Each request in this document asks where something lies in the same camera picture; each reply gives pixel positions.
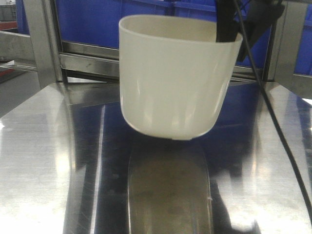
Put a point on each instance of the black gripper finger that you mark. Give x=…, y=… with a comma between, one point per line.
x=226, y=26
x=261, y=14

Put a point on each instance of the white plastic bin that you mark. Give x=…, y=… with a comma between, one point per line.
x=173, y=74

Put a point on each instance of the blue plastic crate right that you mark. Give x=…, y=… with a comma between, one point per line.
x=206, y=10

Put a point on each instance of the blue plastic crate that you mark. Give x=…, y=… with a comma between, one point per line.
x=206, y=10
x=96, y=21

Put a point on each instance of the blue plastic crate left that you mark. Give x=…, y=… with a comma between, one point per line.
x=96, y=21

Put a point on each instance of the stainless steel shelf frame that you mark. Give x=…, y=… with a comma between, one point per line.
x=55, y=58

